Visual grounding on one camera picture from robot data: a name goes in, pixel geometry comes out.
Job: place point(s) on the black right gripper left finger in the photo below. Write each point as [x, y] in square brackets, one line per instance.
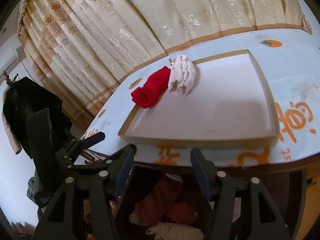
[82, 206]

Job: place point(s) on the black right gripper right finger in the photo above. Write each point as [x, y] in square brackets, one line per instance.
[243, 209]

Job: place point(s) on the bright red underwear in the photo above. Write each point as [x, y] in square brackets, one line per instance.
[148, 95]

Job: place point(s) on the pale pink bra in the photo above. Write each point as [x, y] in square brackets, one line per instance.
[182, 75]

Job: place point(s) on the dark red underwear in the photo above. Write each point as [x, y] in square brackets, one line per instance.
[162, 203]

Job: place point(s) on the beige dotted thermal underwear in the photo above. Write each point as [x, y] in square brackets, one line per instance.
[172, 231]

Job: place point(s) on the black coat on rack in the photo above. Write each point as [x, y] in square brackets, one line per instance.
[36, 119]

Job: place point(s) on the dark wooden dresser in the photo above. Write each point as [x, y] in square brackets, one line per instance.
[287, 188]

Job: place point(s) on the wooden coat rack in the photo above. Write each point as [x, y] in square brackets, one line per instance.
[8, 80]

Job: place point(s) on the cream floral curtain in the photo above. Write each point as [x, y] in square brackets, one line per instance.
[82, 50]

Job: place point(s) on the shallow gold cardboard tray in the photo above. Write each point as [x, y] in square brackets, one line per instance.
[230, 106]

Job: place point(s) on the white orange-print table cover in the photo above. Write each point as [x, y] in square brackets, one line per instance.
[289, 59]

